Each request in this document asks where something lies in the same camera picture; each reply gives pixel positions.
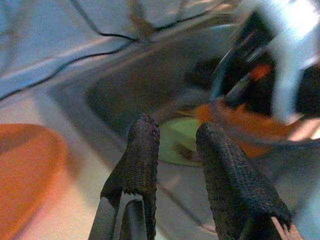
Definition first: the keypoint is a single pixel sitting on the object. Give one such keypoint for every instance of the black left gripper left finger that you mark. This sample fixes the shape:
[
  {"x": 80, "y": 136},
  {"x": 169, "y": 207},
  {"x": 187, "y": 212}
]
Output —
[{"x": 137, "y": 160}]

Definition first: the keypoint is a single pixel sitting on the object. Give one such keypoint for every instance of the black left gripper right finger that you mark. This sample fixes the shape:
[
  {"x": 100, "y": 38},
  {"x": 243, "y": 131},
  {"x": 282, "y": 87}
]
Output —
[{"x": 230, "y": 180}]

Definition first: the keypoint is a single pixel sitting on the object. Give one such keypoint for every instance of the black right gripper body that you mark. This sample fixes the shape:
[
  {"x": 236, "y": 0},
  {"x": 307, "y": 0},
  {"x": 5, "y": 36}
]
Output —
[{"x": 260, "y": 85}]

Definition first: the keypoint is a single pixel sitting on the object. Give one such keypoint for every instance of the orange bowl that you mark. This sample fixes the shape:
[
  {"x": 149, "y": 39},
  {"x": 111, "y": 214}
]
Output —
[{"x": 252, "y": 127}]

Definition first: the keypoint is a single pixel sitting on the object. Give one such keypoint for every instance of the green plate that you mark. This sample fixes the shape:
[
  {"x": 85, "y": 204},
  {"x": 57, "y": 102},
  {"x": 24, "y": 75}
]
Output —
[{"x": 177, "y": 140}]

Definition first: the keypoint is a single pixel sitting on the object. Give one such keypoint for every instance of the stainless steel sink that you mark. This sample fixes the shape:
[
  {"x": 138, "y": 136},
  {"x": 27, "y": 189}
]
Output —
[{"x": 125, "y": 82}]

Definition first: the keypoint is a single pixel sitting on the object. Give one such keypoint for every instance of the orange plate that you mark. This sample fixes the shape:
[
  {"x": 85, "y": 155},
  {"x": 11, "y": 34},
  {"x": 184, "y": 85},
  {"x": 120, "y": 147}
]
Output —
[{"x": 27, "y": 170}]

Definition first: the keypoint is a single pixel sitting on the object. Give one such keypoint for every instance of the grey faucet pipe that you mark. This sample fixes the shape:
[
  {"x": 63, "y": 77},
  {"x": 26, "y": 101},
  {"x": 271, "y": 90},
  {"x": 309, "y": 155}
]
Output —
[{"x": 141, "y": 22}]

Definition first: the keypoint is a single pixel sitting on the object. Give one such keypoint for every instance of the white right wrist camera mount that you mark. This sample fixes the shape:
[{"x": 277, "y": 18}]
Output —
[{"x": 287, "y": 62}]

